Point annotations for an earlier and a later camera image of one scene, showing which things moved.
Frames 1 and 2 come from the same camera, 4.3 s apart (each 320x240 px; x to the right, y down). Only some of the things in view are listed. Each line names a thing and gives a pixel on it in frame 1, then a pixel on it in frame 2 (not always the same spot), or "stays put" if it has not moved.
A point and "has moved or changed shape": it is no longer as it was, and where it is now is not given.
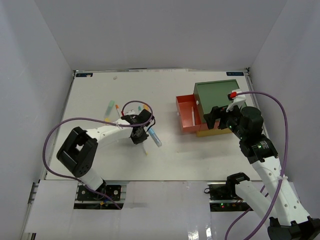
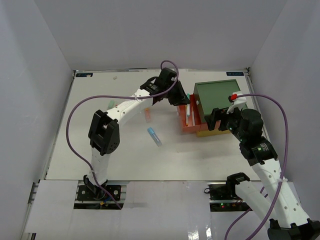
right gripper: [217, 113] stays put
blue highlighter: [155, 137] stays put
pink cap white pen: [193, 123] stays put
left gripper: [143, 137] -> [181, 98]
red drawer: [189, 114] stays put
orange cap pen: [117, 107] has moved or changed shape
